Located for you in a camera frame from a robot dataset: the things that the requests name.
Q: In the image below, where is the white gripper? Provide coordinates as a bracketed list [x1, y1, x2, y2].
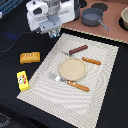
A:
[26, 0, 75, 38]

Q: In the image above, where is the brown toy sausage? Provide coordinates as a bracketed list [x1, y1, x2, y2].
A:
[69, 45, 88, 55]

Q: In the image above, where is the yellow toy butter box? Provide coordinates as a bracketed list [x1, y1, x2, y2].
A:
[17, 71, 29, 91]

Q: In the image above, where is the grey pot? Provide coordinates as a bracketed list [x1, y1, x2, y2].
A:
[74, 1, 80, 20]

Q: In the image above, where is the orange toy bread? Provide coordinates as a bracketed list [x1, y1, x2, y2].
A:
[20, 52, 40, 64]

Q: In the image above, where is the blue striped cloth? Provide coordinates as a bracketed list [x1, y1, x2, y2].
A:
[0, 0, 23, 14]

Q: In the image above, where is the round wooden plate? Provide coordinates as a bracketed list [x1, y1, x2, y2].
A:
[59, 57, 87, 81]

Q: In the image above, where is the brown toy stove board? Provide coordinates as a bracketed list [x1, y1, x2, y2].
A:
[62, 2, 128, 43]

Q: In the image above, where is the beige bowl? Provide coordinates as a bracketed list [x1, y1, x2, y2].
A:
[121, 7, 128, 30]

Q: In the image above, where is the beige woven placemat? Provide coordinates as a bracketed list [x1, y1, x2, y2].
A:
[17, 34, 118, 128]

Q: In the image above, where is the grey saucepan with handle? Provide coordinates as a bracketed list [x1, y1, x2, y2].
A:
[81, 8, 109, 31]

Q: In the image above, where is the knife with wooden handle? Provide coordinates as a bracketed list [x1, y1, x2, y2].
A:
[62, 52, 101, 65]

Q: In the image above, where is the fork with wooden handle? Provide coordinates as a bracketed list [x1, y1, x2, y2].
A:
[48, 73, 90, 92]

